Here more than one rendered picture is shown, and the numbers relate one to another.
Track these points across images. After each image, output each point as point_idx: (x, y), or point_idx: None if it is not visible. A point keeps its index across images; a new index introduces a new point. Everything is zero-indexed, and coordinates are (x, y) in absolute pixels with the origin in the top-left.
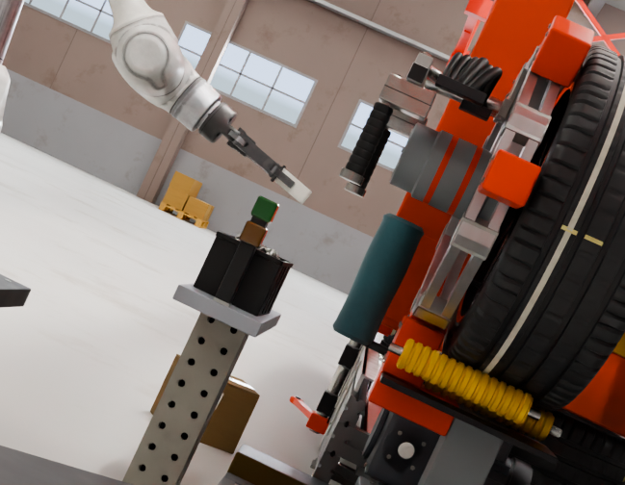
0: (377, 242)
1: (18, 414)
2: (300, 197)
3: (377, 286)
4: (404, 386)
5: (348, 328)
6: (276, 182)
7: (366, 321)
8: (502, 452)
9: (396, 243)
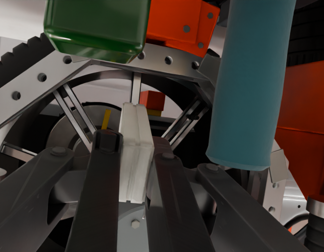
0: (235, 116)
1: None
2: (121, 117)
3: (222, 58)
4: None
5: None
6: (123, 138)
7: (229, 6)
8: (221, 9)
9: (212, 124)
